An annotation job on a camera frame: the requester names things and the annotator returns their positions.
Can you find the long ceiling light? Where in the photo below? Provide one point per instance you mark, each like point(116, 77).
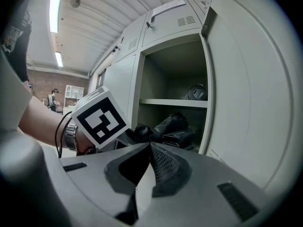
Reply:
point(55, 6)

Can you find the silver wristwatch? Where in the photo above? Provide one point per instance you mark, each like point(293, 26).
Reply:
point(71, 136)

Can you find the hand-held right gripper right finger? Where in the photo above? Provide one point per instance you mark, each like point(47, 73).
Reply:
point(170, 174)

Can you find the white display cabinet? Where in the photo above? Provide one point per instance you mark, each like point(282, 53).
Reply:
point(74, 92)

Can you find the grey metal locker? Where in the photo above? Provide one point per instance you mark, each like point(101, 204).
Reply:
point(236, 79)

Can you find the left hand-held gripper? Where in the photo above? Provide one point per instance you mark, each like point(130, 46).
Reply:
point(100, 122)

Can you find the short ceiling light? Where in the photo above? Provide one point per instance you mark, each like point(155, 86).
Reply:
point(59, 59)

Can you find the white paper sheet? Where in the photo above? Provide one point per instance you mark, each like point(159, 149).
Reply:
point(168, 6)

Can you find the ceiling smoke detector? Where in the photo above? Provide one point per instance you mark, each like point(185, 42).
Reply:
point(75, 2)

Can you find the black round object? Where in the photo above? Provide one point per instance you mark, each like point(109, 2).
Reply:
point(197, 92)

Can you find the black umbrella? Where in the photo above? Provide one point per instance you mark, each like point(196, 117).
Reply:
point(170, 129)

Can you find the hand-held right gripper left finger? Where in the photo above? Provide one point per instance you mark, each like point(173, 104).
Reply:
point(125, 171)

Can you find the person's left forearm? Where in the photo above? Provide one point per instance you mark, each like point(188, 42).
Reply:
point(42, 124)

